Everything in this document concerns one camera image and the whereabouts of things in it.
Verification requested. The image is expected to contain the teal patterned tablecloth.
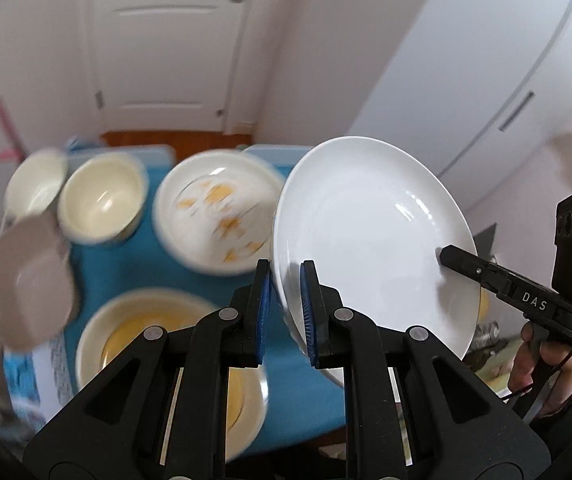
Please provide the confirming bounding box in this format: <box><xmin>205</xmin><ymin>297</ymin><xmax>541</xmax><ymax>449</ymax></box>
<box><xmin>3</xmin><ymin>157</ymin><xmax>353</xmax><ymax>457</ymax></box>

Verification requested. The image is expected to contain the grey wardrobe handle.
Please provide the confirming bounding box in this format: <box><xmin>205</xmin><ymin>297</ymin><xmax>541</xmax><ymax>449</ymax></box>
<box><xmin>498</xmin><ymin>91</ymin><xmax>537</xmax><ymax>132</ymax></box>

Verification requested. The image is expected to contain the person's right hand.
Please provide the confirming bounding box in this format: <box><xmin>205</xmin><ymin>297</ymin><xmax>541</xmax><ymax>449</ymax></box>
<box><xmin>508</xmin><ymin>320</ymin><xmax>572</xmax><ymax>421</ymax></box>

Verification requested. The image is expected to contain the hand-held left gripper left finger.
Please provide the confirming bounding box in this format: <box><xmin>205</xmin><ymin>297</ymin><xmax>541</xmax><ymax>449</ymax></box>
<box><xmin>23</xmin><ymin>259</ymin><xmax>272</xmax><ymax>480</ymax></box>

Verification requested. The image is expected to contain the dark grey angular object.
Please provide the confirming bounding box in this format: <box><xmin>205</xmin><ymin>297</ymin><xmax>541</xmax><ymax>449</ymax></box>
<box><xmin>471</xmin><ymin>224</ymin><xmax>498</xmax><ymax>263</ymax></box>

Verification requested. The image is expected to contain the cream deep plate yellow inside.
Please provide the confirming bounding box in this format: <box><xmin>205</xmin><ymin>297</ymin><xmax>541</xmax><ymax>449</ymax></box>
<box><xmin>75</xmin><ymin>287</ymin><xmax>270</xmax><ymax>462</ymax></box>

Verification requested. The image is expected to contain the plain white plate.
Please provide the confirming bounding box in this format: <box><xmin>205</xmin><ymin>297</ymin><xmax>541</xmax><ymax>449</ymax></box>
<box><xmin>272</xmin><ymin>136</ymin><xmax>482</xmax><ymax>389</ymax></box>

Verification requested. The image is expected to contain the beige square dish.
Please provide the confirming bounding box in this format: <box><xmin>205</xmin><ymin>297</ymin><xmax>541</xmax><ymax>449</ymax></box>
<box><xmin>0</xmin><ymin>212</ymin><xmax>80</xmax><ymax>352</ymax></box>

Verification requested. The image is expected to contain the cream ceramic bowl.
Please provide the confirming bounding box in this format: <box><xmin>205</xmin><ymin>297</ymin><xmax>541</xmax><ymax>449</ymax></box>
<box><xmin>57</xmin><ymin>154</ymin><xmax>149</xmax><ymax>246</ymax></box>
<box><xmin>3</xmin><ymin>149</ymin><xmax>70</xmax><ymax>222</ymax></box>

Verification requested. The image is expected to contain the white panelled door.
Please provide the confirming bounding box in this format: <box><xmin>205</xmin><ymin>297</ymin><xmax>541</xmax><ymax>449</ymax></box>
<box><xmin>85</xmin><ymin>0</ymin><xmax>258</xmax><ymax>135</ymax></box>

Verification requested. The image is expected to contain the white wardrobe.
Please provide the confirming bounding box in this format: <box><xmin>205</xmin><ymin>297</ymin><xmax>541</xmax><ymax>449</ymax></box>
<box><xmin>347</xmin><ymin>0</ymin><xmax>572</xmax><ymax>211</ymax></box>

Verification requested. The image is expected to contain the yellow patterned white plate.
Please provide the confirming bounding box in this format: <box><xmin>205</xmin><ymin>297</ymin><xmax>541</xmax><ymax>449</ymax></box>
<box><xmin>153</xmin><ymin>150</ymin><xmax>287</xmax><ymax>277</ymax></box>

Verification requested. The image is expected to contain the pink stick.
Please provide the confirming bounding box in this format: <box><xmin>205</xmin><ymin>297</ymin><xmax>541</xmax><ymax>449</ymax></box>
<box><xmin>0</xmin><ymin>96</ymin><xmax>30</xmax><ymax>164</ymax></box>

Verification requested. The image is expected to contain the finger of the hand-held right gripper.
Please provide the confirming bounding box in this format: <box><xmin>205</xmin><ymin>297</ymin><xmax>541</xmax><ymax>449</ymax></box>
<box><xmin>438</xmin><ymin>244</ymin><xmax>514</xmax><ymax>301</ymax></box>

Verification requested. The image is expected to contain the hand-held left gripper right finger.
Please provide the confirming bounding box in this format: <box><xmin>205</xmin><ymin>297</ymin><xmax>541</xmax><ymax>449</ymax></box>
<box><xmin>299</xmin><ymin>260</ymin><xmax>551</xmax><ymax>480</ymax></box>

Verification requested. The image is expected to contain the blue white patterned cloth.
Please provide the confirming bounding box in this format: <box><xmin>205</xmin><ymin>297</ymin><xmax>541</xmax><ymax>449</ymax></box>
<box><xmin>2</xmin><ymin>347</ymin><xmax>49</xmax><ymax>426</ymax></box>

